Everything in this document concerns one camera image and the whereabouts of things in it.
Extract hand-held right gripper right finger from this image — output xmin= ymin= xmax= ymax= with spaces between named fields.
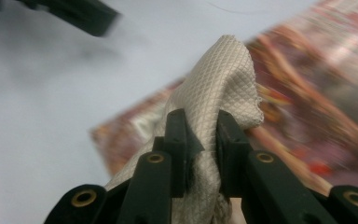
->
xmin=215 ymin=109 xmax=253 ymax=198

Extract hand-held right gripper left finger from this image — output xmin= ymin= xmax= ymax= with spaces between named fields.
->
xmin=153 ymin=108 xmax=205 ymax=199

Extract beige quilted cloth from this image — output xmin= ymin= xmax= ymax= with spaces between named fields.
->
xmin=105 ymin=34 xmax=265 ymax=224

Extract glossy magazine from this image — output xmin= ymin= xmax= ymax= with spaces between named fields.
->
xmin=89 ymin=0 xmax=358 ymax=195

